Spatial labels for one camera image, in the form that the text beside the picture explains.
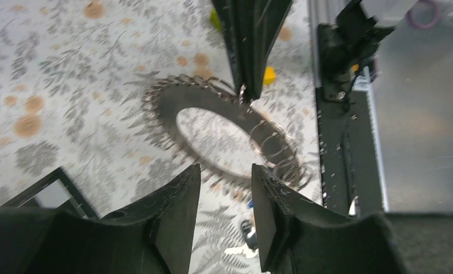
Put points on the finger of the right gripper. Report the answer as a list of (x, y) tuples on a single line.
[(235, 19), (263, 21)]

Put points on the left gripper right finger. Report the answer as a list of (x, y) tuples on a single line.
[(296, 235)]

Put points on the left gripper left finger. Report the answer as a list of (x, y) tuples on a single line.
[(151, 235)]

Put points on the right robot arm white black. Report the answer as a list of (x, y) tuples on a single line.
[(352, 39)]

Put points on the yellow cube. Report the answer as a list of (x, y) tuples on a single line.
[(269, 76)]

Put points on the black white chessboard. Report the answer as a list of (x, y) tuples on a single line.
[(55, 190)]

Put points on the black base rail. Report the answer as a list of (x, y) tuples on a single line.
[(348, 158)]

